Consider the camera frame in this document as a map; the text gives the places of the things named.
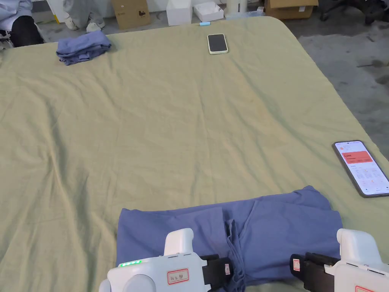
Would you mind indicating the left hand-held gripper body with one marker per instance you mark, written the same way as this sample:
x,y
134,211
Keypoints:
x,y
152,273

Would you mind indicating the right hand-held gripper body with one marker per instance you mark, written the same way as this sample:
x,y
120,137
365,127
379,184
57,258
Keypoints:
x,y
355,270

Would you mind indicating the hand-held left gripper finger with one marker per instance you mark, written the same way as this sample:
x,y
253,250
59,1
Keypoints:
x,y
225,269

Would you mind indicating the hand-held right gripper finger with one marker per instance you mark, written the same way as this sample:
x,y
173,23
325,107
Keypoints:
x,y
297,267

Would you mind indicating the blue garment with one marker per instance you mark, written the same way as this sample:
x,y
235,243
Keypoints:
x,y
83,45
273,231

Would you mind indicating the phone with lit screen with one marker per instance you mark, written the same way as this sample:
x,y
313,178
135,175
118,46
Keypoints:
x,y
364,170

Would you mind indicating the bed with pale green sheet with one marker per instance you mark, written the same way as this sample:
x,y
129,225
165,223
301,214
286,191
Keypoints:
x,y
170,121

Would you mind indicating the phone with pale case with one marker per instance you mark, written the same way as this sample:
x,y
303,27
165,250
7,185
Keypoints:
x,y
217,43

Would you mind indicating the folded blue garment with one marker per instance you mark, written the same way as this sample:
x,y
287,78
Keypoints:
x,y
83,45

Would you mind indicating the open white box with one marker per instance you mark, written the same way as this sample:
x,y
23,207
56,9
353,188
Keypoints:
x,y
209,13

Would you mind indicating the large brown open carton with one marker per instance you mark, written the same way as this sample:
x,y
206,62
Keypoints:
x,y
291,9

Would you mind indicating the brown carton with dark print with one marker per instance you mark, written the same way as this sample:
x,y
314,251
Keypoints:
x,y
130,13

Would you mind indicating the tall white box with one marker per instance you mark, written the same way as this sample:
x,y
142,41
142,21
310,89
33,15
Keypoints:
x,y
179,12

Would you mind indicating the white cylindrical appliance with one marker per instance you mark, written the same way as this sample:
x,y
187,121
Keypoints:
x,y
237,6

